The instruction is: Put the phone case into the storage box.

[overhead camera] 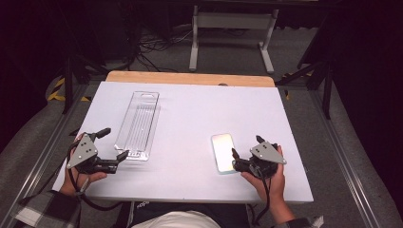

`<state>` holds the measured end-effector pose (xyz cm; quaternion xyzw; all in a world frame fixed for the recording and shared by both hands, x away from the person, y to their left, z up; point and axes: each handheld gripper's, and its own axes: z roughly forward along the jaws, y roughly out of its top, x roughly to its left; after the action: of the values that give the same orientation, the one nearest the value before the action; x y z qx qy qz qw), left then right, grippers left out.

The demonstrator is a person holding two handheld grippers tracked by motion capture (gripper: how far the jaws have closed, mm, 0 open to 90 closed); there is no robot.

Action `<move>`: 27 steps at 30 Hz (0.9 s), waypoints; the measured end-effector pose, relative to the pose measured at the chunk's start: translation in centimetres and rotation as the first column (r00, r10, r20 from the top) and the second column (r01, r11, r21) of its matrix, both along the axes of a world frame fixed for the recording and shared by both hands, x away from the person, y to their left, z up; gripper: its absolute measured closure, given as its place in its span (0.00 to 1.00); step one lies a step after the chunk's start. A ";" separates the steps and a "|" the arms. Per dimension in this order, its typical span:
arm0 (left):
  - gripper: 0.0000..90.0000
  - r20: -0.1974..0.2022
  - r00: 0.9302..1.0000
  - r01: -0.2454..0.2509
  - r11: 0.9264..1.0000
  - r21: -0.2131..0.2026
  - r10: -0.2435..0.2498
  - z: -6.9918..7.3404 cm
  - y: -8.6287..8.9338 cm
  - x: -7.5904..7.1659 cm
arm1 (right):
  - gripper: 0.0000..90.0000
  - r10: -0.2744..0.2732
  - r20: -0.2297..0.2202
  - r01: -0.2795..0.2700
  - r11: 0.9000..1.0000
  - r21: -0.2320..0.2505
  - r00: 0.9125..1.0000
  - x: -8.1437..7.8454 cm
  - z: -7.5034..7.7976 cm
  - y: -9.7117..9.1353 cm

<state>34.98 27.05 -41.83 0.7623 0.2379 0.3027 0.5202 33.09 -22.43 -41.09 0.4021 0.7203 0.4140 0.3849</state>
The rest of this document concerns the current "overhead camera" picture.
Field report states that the tangle of black floor cables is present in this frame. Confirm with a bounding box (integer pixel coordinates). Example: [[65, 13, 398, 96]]
[[134, 27, 194, 73]]

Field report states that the aluminium floor rail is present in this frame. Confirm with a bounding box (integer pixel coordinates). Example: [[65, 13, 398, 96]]
[[0, 83, 93, 228], [307, 89, 383, 228]]

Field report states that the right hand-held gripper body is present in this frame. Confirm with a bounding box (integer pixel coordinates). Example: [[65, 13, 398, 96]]
[[236, 141, 288, 180]]

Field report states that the hand-held gripper black cable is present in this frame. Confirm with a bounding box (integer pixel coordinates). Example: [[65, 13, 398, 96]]
[[66, 141, 124, 212], [250, 167, 273, 226]]

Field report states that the person's torso and lap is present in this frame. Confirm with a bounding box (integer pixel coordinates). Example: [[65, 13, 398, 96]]
[[115, 201, 255, 228]]

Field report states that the black tripod stand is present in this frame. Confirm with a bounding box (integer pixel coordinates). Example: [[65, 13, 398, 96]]
[[61, 51, 110, 115]]

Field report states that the person's right hand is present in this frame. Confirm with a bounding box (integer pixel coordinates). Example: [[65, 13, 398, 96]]
[[240, 144, 287, 204]]

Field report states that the right hand-held gripper black cable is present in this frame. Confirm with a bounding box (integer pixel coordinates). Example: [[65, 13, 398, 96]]
[[250, 167, 273, 226]]

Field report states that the left hand-held gripper black cable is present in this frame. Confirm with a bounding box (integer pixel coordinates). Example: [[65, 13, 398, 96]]
[[66, 141, 124, 212]]

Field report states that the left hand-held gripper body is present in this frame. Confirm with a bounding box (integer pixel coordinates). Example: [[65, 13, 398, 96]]
[[66, 132, 119, 175]]

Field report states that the white metal stand frame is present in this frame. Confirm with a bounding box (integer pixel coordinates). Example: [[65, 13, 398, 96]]
[[188, 4, 279, 75]]

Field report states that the wooden table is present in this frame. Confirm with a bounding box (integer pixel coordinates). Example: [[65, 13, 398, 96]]
[[105, 70, 276, 88]]

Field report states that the clear plastic packaging tray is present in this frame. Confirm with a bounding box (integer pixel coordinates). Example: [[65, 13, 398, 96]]
[[113, 90, 162, 162]]

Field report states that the person's left hand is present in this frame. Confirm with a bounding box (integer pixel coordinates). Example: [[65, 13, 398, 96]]
[[59, 132, 108, 197]]

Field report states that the white board sheet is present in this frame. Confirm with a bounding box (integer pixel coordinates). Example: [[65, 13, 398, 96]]
[[51, 81, 315, 204]]

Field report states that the iridescent phone case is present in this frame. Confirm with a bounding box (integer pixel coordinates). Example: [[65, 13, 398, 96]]
[[210, 133, 240, 175]]

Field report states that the black metal stand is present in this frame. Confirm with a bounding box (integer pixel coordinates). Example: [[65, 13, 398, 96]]
[[275, 58, 335, 121]]

